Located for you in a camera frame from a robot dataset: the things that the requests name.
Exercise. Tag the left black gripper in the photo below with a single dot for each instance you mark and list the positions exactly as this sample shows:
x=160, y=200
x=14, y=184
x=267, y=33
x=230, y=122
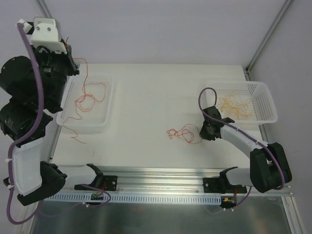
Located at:
x=71, y=62

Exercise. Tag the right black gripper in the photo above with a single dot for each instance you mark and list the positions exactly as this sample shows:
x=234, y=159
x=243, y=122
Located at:
x=207, y=131

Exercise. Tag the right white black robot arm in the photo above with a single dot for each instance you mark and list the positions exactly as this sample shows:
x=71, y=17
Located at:
x=268, y=168

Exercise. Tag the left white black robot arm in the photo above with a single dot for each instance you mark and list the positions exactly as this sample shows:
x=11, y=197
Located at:
x=33, y=179

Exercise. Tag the left white plastic basket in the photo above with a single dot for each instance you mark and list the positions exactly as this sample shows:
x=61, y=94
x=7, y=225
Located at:
x=87, y=102

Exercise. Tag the white plastic basket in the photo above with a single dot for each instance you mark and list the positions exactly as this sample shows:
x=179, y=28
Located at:
x=87, y=102
x=246, y=102

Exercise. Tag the right white plastic basket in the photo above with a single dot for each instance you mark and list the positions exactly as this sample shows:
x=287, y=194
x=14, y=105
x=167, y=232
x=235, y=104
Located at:
x=246, y=102

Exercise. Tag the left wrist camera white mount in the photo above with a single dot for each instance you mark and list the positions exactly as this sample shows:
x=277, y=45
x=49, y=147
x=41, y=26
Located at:
x=44, y=32

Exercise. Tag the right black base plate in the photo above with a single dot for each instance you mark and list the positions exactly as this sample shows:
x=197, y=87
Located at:
x=217, y=186

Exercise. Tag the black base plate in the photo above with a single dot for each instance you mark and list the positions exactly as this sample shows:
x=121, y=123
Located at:
x=104, y=182
x=217, y=186

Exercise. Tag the left aluminium frame post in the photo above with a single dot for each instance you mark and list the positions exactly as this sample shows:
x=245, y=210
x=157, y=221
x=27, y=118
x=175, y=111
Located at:
x=47, y=14

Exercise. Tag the aluminium frame post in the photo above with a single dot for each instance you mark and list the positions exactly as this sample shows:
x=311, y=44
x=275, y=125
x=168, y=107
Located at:
x=273, y=26
x=47, y=14

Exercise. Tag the aluminium mounting rail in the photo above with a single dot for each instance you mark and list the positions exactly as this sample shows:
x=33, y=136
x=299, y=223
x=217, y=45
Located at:
x=159, y=180

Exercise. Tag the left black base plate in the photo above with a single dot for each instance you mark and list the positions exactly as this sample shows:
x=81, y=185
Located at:
x=104, y=182

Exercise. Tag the white slotted cable duct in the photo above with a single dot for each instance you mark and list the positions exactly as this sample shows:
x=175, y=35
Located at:
x=136, y=198

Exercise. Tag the right aluminium frame post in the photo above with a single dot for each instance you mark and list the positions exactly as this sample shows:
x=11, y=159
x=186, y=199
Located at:
x=273, y=26

